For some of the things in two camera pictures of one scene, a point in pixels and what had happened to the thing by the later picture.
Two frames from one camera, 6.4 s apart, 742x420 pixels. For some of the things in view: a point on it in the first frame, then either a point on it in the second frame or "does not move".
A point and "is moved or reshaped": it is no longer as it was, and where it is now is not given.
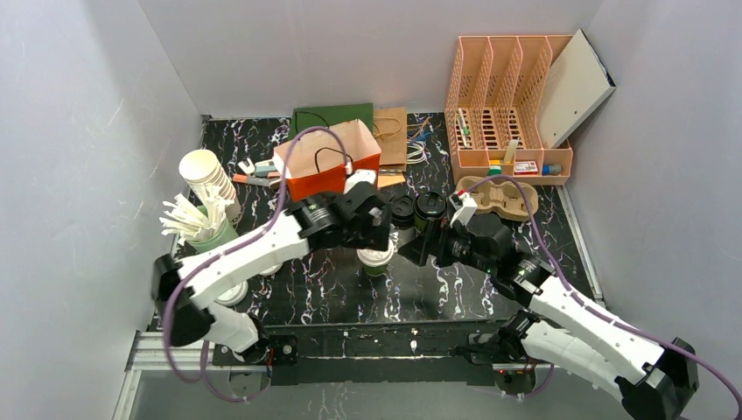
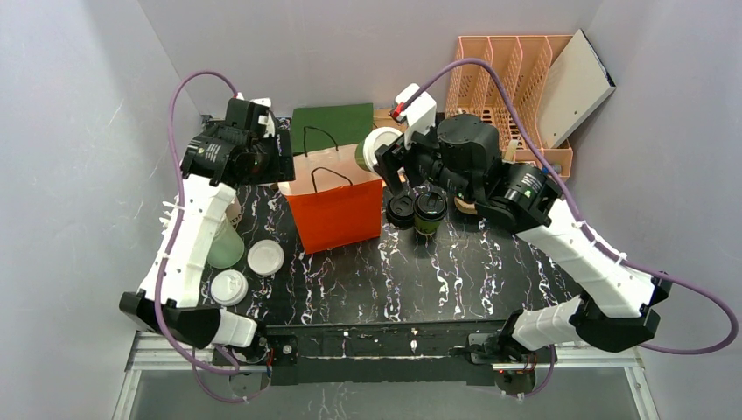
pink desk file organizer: [493, 110] does not move
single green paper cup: [419, 223] does not move
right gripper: [433, 244] to [400, 157]
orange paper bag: [316, 164] is moved or reshaped
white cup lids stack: [234, 296] does not move
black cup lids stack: [402, 212] does not move
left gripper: [374, 226] to [281, 157]
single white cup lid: [375, 258] to [382, 136]
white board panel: [577, 84] does not move
